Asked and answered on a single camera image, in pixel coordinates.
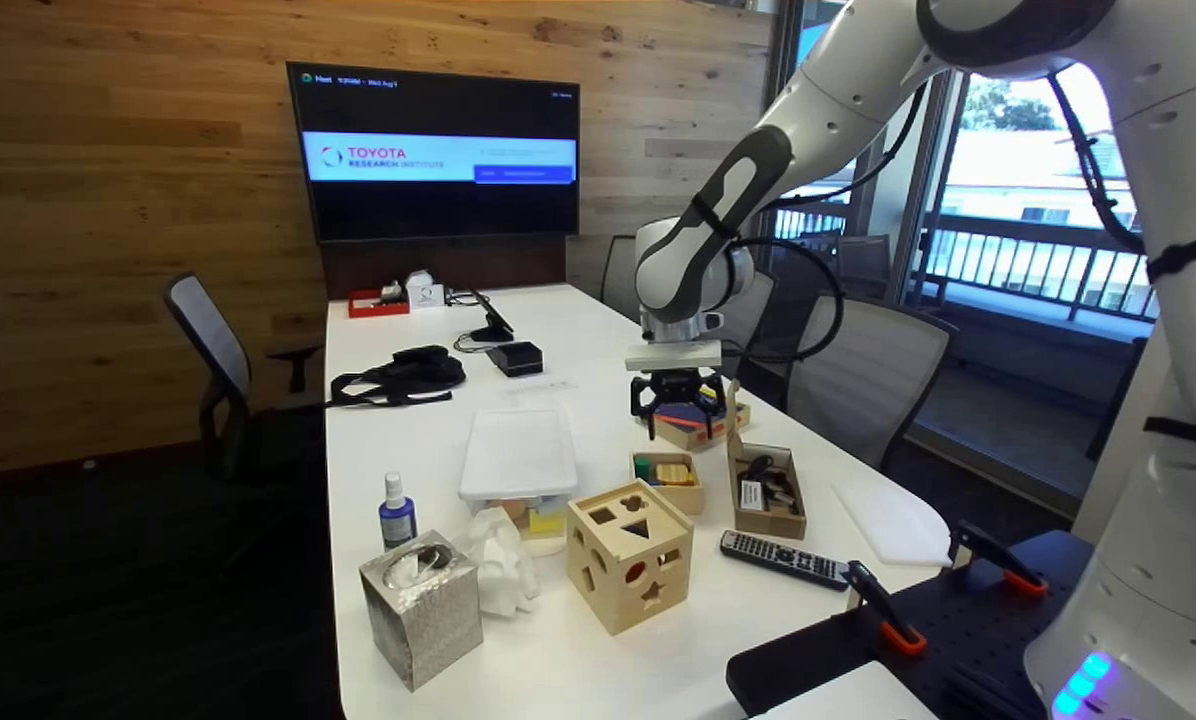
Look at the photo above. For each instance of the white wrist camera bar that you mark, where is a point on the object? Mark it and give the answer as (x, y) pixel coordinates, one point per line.
(673, 356)

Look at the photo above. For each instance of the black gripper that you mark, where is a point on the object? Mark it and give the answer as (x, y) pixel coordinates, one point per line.
(678, 389)

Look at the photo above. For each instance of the black office chair grey back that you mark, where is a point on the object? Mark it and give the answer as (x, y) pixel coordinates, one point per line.
(208, 334)

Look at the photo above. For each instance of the red flat box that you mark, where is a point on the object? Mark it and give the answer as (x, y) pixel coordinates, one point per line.
(376, 305)

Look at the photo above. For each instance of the white sheet beside robot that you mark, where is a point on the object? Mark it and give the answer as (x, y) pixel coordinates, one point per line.
(848, 698)

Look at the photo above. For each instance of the grey black remote control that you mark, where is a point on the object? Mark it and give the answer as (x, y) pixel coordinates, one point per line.
(783, 563)

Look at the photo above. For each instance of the black mounting board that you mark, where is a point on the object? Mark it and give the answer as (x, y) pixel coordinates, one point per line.
(837, 666)

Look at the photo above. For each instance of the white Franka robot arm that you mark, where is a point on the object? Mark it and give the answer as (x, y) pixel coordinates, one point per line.
(1181, 134)

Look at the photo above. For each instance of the wooden shape sorter cube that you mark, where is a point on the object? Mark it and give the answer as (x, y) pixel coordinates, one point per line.
(631, 566)

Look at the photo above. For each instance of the grey marble tissue box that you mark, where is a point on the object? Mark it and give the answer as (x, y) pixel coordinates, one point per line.
(421, 625)

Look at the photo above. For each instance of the black electronics part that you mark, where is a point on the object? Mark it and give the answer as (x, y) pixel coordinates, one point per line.
(772, 500)

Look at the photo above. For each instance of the white small device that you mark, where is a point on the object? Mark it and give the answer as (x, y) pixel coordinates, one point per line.
(427, 288)

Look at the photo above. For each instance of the black balcony railing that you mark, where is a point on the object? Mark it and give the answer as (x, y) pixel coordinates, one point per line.
(1020, 267)

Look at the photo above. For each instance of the clear plastic bin with lid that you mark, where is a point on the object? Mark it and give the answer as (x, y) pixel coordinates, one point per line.
(518, 455)

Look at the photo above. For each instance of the wall mounted TV screen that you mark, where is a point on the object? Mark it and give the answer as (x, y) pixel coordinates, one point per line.
(437, 153)

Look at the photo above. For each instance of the small black box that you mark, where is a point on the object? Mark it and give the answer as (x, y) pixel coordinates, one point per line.
(513, 360)

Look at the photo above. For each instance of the hand sanitizer bottle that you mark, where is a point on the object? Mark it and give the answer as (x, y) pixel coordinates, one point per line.
(398, 523)

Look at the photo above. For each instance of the wooden box with items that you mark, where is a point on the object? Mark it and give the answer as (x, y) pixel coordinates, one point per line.
(734, 460)

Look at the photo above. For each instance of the small wooden box with blocks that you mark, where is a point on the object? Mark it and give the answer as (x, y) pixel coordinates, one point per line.
(668, 481)

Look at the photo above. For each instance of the white flat board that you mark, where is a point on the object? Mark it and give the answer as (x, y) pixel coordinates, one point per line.
(897, 523)

